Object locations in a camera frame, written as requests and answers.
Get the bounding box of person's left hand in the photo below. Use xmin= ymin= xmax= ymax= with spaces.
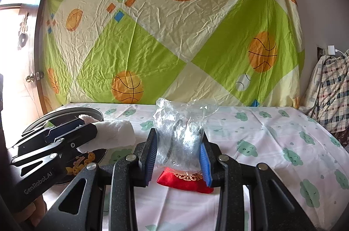
xmin=13 ymin=195 xmax=47 ymax=227

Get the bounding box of white charger plug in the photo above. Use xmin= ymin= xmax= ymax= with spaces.
xmin=327 ymin=45 xmax=337 ymax=56

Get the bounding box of brown wooden door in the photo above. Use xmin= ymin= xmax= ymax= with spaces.
xmin=0 ymin=0 xmax=57 ymax=150

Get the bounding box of green cream sports-print sheet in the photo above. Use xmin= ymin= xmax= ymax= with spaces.
xmin=43 ymin=0 xmax=305 ymax=110

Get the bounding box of clear plastic bag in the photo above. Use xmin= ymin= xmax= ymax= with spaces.
xmin=153 ymin=98 xmax=218 ymax=173

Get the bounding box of round black metal tin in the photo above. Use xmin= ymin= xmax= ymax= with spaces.
xmin=16 ymin=107 xmax=106 ymax=185

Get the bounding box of plaid checked storage bag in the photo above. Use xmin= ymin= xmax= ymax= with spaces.
xmin=299 ymin=51 xmax=349 ymax=149

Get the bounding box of brass door knob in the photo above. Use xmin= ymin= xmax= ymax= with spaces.
xmin=26 ymin=71 xmax=44 ymax=83

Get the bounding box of red gold drawstring pouch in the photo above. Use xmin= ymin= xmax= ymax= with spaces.
xmin=157 ymin=168 xmax=214 ymax=194

